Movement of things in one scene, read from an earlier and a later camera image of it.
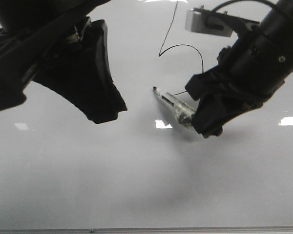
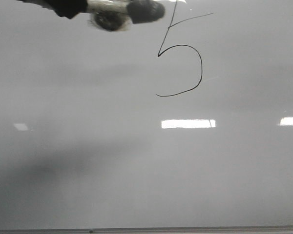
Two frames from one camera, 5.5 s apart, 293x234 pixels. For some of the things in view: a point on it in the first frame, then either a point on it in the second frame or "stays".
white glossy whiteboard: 51,166 stays
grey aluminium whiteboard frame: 205,230 stays
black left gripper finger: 80,73 -> 67,9
